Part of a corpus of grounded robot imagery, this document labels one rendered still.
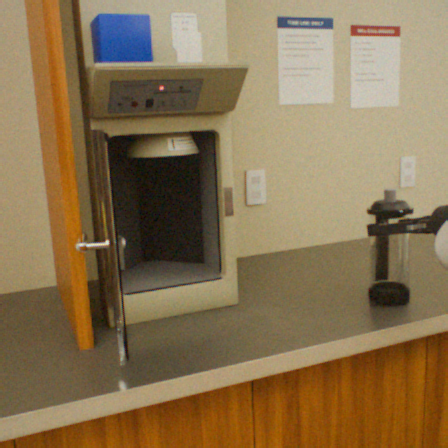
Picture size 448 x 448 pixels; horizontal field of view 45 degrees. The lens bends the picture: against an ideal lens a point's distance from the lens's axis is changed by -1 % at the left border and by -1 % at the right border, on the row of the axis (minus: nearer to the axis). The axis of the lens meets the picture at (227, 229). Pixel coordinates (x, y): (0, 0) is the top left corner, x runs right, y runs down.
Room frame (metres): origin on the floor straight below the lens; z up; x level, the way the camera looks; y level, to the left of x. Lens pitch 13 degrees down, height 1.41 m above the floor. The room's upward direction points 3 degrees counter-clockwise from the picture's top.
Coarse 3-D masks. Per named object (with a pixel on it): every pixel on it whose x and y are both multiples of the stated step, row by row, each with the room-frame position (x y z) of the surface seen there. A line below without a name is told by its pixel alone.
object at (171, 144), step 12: (180, 132) 1.27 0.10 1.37; (132, 144) 1.27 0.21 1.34; (144, 144) 1.24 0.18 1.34; (156, 144) 1.23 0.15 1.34; (168, 144) 1.24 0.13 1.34; (180, 144) 1.25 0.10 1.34; (192, 144) 1.28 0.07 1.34; (132, 156) 1.25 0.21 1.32; (144, 156) 1.23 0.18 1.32; (156, 156) 1.22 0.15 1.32; (168, 156) 1.23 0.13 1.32
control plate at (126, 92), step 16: (160, 80) 1.11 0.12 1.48; (176, 80) 1.13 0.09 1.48; (192, 80) 1.14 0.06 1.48; (112, 96) 1.10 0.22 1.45; (128, 96) 1.12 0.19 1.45; (144, 96) 1.13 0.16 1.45; (160, 96) 1.14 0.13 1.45; (176, 96) 1.16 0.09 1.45; (192, 96) 1.17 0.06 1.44; (112, 112) 1.13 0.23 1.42; (128, 112) 1.15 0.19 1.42
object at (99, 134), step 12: (96, 132) 0.99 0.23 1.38; (96, 144) 1.08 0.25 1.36; (108, 192) 0.84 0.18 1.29; (108, 204) 0.84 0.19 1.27; (108, 216) 0.84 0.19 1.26; (108, 228) 0.84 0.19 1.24; (108, 240) 0.85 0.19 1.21; (108, 252) 0.92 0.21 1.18; (108, 264) 1.00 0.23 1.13; (108, 276) 1.10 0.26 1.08; (120, 324) 0.84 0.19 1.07; (120, 336) 0.84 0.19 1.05; (120, 348) 0.84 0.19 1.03; (120, 360) 0.85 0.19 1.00
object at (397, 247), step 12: (372, 216) 1.25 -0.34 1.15; (384, 216) 1.21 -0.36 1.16; (396, 216) 1.20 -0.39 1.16; (408, 216) 1.22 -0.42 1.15; (372, 240) 1.24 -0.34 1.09; (384, 240) 1.21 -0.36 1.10; (396, 240) 1.21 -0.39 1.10; (408, 240) 1.22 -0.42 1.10; (372, 252) 1.24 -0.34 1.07; (384, 252) 1.21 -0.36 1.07; (396, 252) 1.21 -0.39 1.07; (408, 252) 1.22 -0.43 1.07; (372, 264) 1.24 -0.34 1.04; (384, 264) 1.21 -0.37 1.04; (396, 264) 1.21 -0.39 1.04; (408, 264) 1.23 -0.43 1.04; (372, 276) 1.24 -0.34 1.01; (384, 276) 1.21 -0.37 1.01; (396, 276) 1.21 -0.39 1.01; (408, 276) 1.23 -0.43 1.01; (372, 288) 1.24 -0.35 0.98; (384, 288) 1.21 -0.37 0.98; (396, 288) 1.21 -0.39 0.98
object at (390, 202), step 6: (384, 192) 1.25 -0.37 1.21; (390, 192) 1.24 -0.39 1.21; (384, 198) 1.25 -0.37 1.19; (390, 198) 1.24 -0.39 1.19; (372, 204) 1.26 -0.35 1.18; (378, 204) 1.24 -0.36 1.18; (384, 204) 1.23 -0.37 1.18; (390, 204) 1.22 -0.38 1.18; (396, 204) 1.22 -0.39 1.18; (402, 204) 1.22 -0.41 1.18; (408, 204) 1.24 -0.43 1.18
